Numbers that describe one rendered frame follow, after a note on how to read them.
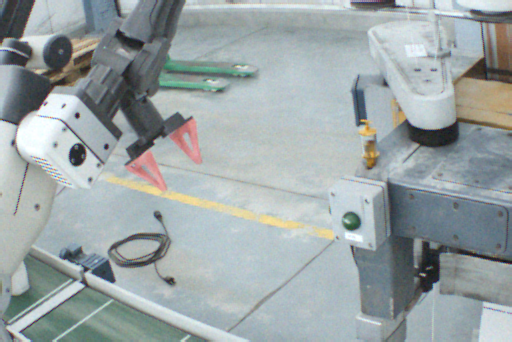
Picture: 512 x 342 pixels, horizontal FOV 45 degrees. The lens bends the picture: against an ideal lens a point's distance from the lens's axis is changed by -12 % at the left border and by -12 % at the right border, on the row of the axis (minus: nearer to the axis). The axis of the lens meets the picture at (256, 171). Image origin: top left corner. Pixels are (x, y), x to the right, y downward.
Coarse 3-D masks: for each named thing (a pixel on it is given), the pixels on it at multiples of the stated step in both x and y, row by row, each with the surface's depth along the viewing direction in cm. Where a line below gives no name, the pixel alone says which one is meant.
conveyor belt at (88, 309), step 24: (72, 312) 245; (96, 312) 244; (120, 312) 242; (48, 336) 232; (72, 336) 231; (96, 336) 230; (120, 336) 228; (144, 336) 227; (168, 336) 225; (192, 336) 224
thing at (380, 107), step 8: (368, 88) 140; (376, 88) 138; (384, 88) 137; (368, 96) 141; (376, 96) 139; (384, 96) 138; (392, 96) 137; (368, 104) 142; (376, 104) 140; (384, 104) 139; (392, 104) 136; (368, 112) 143; (376, 112) 141; (384, 112) 140; (392, 112) 137; (400, 112) 136; (368, 120) 144; (376, 120) 142; (384, 120) 141; (392, 120) 139; (400, 120) 137; (376, 128) 143; (384, 128) 142; (392, 128) 140
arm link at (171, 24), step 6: (180, 0) 111; (186, 0) 115; (174, 6) 111; (180, 6) 113; (174, 12) 112; (180, 12) 115; (168, 18) 112; (174, 18) 113; (168, 24) 112; (174, 24) 114; (168, 30) 113; (174, 30) 116; (162, 36) 113; (168, 36) 114; (144, 42) 115; (168, 48) 118
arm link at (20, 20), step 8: (24, 0) 149; (32, 0) 151; (16, 8) 149; (24, 8) 150; (32, 8) 153; (16, 16) 150; (24, 16) 151; (16, 24) 150; (24, 24) 153; (8, 32) 150; (16, 32) 151
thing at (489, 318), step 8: (488, 304) 114; (496, 304) 113; (488, 312) 115; (496, 312) 114; (488, 320) 116; (496, 320) 114; (504, 320) 113; (480, 328) 118; (488, 328) 116; (496, 328) 115; (504, 328) 114; (480, 336) 119; (488, 336) 117; (496, 336) 116; (504, 336) 114
